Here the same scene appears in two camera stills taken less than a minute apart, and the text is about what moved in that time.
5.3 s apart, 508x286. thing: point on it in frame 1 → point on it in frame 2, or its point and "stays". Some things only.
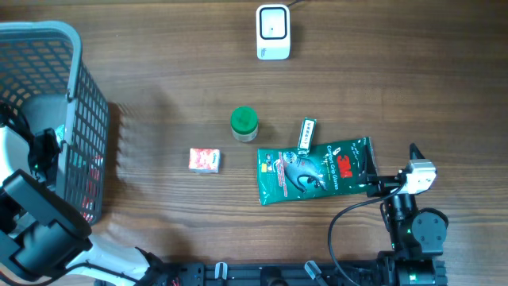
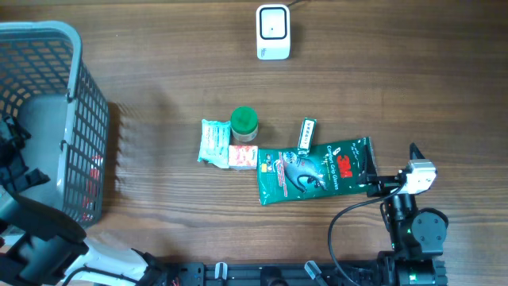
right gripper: x=382 y=183 stays
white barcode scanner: x=273 y=32 stays
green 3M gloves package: x=328 y=170 stays
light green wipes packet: x=308 y=129 → x=215 y=143
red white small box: x=204 y=160 → x=243 y=156
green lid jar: x=244 y=123 stays
